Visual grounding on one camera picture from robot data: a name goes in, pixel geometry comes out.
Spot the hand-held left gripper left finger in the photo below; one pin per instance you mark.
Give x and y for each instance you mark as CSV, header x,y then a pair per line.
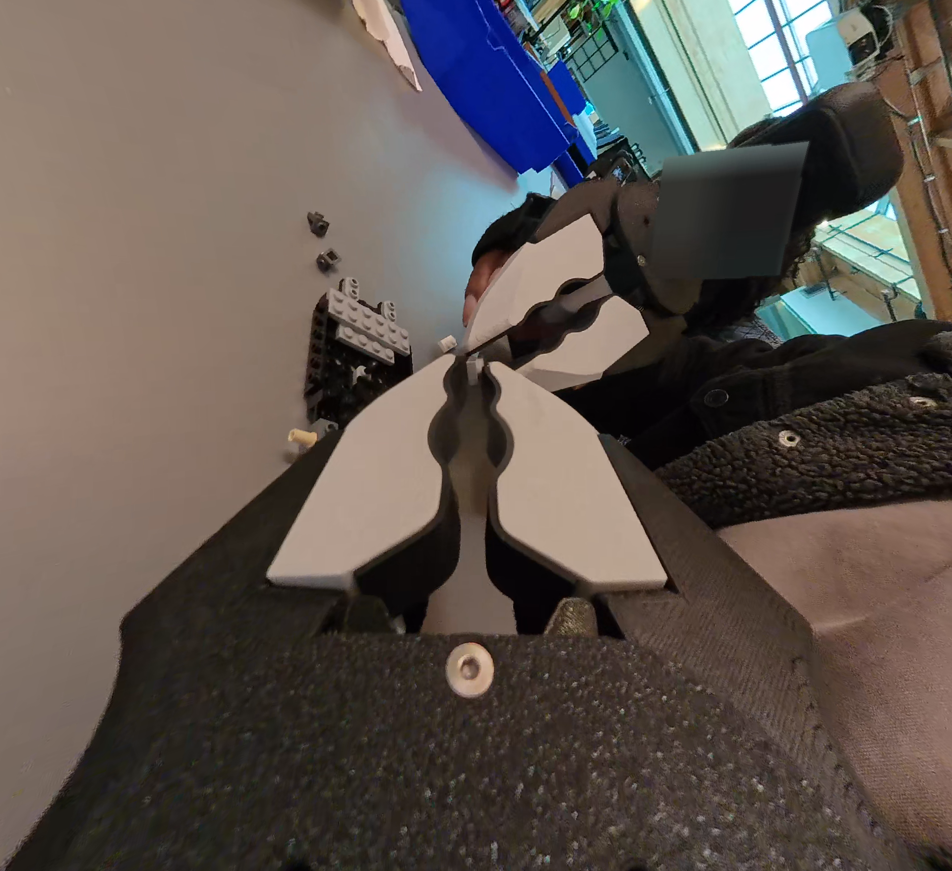
x,y
364,499

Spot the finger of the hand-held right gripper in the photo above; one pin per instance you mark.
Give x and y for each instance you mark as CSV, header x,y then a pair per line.
x,y
587,346
543,268

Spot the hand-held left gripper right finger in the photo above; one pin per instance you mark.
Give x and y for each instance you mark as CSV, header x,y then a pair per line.
x,y
580,506

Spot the small white brick plate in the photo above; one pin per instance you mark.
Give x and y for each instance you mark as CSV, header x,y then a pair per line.
x,y
473,369

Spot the toy brick car chassis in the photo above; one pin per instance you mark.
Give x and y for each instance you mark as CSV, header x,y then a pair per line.
x,y
364,324

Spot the person's right forearm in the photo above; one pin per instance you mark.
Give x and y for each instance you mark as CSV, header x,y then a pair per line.
x,y
513,224

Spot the person's right hand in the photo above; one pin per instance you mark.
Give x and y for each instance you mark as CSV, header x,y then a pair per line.
x,y
477,287

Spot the blue plastic bin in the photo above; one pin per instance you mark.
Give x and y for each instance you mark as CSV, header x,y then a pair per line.
x,y
483,52
574,170

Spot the small dark grey brick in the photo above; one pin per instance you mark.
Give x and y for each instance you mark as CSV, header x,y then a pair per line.
x,y
318,224
328,260

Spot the green potted plant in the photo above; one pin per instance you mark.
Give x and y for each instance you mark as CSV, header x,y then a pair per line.
x,y
595,4

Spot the white paper towel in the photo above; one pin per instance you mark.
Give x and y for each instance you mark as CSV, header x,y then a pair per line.
x,y
387,30

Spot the person's beige sweatshirt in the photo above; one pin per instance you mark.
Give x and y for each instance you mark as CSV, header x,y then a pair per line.
x,y
877,588

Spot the white security camera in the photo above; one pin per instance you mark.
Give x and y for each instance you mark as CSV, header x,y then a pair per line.
x,y
863,34

